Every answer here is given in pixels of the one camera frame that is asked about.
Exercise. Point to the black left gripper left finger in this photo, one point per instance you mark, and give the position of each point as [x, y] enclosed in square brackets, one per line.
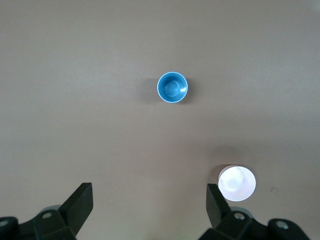
[75, 210]

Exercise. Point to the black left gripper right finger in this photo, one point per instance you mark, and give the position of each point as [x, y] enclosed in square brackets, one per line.
[217, 210]

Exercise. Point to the blue ribbed plastic cup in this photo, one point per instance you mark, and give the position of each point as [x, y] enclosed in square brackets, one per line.
[172, 87]

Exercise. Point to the white plastic cup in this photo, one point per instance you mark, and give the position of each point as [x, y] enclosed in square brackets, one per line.
[236, 183]

